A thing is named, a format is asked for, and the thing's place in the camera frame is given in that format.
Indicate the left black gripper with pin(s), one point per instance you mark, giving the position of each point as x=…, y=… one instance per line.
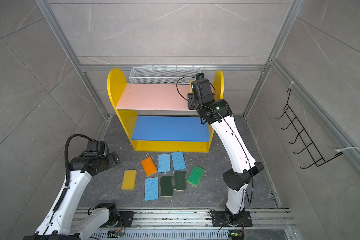
x=113, y=159

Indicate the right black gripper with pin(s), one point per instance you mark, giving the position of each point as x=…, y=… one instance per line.
x=191, y=99

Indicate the yellow sponge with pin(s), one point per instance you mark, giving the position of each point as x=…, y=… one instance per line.
x=129, y=180

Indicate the dark green sponge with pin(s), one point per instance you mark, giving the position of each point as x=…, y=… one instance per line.
x=180, y=181
x=166, y=187

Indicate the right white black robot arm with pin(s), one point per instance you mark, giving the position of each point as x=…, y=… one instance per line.
x=219, y=116

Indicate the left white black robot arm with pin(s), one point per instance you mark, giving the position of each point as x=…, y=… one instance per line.
x=79, y=171

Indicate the yellow pink blue shelf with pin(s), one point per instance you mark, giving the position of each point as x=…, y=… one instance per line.
x=140, y=109

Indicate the orange sponge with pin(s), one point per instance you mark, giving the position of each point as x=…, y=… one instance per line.
x=149, y=166

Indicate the blue sponge lower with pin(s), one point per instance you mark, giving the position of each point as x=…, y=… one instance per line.
x=151, y=189

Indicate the blue sponge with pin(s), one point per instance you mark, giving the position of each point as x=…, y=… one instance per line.
x=151, y=189
x=178, y=161
x=164, y=163

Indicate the blue sponge upper left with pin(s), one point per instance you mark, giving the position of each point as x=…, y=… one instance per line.
x=164, y=163

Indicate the blue sponge upper right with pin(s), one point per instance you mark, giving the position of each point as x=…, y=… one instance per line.
x=178, y=161

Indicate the light green sponge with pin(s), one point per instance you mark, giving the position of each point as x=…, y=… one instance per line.
x=195, y=175

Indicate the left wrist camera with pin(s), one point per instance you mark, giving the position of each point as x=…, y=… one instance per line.
x=96, y=146

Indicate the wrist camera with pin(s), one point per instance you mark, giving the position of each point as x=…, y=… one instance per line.
x=96, y=146
x=200, y=76

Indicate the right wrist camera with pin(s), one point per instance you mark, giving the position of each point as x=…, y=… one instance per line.
x=200, y=76

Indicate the white wire mesh basket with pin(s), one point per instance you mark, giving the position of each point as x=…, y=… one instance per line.
x=163, y=75

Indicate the black wire hook rack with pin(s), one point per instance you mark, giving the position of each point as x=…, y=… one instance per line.
x=302, y=135

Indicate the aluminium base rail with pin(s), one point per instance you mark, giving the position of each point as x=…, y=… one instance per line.
x=200, y=224

